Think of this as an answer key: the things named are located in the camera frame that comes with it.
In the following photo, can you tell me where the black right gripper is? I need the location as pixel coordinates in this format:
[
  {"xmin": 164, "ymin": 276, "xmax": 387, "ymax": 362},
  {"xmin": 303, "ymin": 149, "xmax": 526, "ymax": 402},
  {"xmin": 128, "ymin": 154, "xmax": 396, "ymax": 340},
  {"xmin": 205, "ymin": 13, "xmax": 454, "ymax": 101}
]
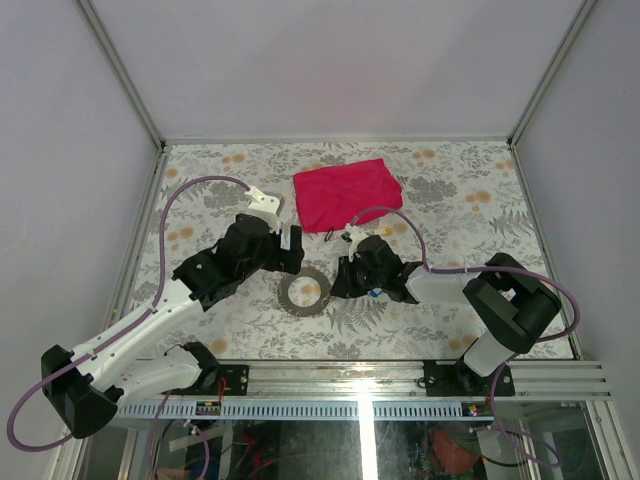
[{"xmin": 330, "ymin": 254, "xmax": 386, "ymax": 299}]

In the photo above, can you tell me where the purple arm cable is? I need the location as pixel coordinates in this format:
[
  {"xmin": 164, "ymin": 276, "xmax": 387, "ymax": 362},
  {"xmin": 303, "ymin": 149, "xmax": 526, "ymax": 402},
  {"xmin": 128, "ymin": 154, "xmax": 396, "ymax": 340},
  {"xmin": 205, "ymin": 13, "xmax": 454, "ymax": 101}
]
[
  {"xmin": 347, "ymin": 205, "xmax": 581, "ymax": 469},
  {"xmin": 8, "ymin": 175, "xmax": 254, "ymax": 449}
]

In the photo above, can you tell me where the large metal keyring chain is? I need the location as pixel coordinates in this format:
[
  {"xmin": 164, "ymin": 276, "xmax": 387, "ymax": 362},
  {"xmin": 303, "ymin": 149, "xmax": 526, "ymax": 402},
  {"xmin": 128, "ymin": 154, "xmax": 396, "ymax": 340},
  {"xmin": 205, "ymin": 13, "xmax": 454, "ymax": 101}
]
[{"xmin": 276, "ymin": 269, "xmax": 332, "ymax": 316}]

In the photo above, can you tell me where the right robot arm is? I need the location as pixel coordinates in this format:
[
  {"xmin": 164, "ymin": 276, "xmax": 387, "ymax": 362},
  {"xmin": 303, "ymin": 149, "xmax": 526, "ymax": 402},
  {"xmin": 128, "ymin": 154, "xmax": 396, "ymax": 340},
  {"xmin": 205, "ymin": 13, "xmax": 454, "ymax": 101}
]
[{"xmin": 330, "ymin": 236, "xmax": 561, "ymax": 397}]

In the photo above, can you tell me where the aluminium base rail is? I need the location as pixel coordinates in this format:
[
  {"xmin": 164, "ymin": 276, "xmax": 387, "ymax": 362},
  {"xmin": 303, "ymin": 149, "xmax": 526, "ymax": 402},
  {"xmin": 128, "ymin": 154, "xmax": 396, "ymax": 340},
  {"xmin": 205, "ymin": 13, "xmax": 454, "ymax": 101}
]
[{"xmin": 118, "ymin": 360, "xmax": 611, "ymax": 420}]

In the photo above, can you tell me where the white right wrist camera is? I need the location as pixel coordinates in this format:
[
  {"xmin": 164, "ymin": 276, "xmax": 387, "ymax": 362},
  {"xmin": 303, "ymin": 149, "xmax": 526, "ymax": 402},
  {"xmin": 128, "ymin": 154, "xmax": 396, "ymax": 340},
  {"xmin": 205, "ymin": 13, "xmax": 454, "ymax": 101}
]
[{"xmin": 341, "ymin": 224, "xmax": 369, "ymax": 250}]

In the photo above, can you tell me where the black tag key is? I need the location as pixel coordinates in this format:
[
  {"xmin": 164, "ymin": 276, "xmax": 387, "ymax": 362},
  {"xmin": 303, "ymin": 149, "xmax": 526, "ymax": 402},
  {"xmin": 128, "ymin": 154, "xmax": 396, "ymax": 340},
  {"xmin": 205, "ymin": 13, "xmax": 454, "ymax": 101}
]
[{"xmin": 324, "ymin": 228, "xmax": 335, "ymax": 242}]

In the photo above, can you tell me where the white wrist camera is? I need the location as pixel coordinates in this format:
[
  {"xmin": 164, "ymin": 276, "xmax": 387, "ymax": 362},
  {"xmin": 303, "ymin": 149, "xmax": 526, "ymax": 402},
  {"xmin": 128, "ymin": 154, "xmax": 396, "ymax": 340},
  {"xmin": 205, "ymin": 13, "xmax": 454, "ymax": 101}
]
[
  {"xmin": 341, "ymin": 224, "xmax": 369, "ymax": 250},
  {"xmin": 245, "ymin": 186, "xmax": 284, "ymax": 232}
]

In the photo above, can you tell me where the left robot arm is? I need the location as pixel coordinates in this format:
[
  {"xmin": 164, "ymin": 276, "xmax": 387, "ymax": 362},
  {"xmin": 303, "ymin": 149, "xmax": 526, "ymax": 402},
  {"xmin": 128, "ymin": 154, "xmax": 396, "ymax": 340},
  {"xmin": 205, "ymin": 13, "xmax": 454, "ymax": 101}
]
[{"xmin": 41, "ymin": 214, "xmax": 304, "ymax": 439}]

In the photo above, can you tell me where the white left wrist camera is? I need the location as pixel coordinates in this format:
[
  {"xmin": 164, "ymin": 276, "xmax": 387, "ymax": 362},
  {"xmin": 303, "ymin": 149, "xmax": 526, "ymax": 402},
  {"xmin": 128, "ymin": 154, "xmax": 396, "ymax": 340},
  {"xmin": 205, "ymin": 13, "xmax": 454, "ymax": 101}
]
[{"xmin": 245, "ymin": 186, "xmax": 284, "ymax": 232}]

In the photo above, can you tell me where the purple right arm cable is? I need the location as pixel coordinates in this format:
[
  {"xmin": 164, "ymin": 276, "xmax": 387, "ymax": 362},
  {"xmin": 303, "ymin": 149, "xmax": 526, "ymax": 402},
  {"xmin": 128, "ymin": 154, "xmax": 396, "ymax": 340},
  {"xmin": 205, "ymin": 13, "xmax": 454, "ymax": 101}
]
[{"xmin": 347, "ymin": 205, "xmax": 581, "ymax": 469}]

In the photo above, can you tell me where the pink cloth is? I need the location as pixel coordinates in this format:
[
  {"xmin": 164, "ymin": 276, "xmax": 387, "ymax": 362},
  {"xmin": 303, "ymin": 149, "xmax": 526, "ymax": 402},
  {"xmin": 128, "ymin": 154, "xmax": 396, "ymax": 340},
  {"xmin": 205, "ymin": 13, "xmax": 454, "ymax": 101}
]
[{"xmin": 293, "ymin": 158, "xmax": 403, "ymax": 233}]

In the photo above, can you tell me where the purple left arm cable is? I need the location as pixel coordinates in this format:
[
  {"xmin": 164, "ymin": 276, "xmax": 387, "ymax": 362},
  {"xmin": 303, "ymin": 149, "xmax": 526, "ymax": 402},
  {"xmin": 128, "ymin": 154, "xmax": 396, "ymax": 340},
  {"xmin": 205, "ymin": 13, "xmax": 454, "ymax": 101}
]
[{"xmin": 8, "ymin": 175, "xmax": 254, "ymax": 449}]

